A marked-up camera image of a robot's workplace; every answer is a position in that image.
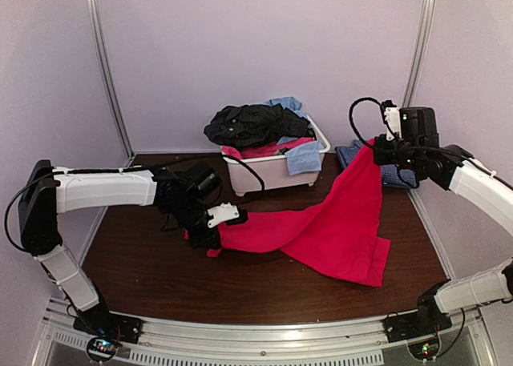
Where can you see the folded blue checkered shirt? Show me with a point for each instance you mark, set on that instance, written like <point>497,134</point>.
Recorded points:
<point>391,175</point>

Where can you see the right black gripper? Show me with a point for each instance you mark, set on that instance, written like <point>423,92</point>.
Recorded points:
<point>381,155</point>

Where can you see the left aluminium frame post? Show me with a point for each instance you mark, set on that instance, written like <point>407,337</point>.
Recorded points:
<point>107,76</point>

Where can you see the aluminium frame post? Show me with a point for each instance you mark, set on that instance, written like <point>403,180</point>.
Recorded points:
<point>107,76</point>
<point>425,23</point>

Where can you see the right aluminium frame post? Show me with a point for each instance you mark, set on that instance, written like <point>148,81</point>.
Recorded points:
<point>425,23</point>

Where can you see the front aluminium rail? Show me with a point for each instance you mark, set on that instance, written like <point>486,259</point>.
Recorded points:
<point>171,342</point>

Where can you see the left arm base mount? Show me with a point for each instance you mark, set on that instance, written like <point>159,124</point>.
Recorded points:
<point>116,327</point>

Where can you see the left circuit board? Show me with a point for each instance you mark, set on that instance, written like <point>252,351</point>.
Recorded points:
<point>101,350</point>

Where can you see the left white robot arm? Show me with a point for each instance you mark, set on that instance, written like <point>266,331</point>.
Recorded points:
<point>51,191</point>

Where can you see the light blue shirt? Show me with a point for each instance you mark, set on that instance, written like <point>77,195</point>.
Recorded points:
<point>301,157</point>

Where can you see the black striped shirt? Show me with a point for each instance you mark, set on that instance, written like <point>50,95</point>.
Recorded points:
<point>255,126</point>

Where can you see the right circuit board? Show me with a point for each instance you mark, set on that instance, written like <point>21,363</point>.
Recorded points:
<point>424,349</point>

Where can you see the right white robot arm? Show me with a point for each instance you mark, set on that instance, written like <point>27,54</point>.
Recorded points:
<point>463,175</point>

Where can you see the pink garment in bin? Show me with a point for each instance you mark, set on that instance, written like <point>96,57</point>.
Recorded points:
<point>274,148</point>

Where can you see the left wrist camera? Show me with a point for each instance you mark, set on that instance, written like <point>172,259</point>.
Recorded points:
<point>226,213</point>

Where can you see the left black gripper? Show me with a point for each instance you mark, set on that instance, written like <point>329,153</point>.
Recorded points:
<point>199,241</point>

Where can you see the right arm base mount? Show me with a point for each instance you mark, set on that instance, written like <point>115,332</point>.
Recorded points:
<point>412,325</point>

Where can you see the circuit board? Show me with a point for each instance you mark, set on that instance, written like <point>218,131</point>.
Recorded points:
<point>424,349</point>
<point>101,350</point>

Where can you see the red t-shirt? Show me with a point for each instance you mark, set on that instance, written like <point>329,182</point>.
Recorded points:
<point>337,238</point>

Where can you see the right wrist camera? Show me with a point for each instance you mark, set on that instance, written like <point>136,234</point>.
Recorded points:
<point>392,120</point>

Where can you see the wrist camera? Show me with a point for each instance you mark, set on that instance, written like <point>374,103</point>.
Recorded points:
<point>392,120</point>
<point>226,213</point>

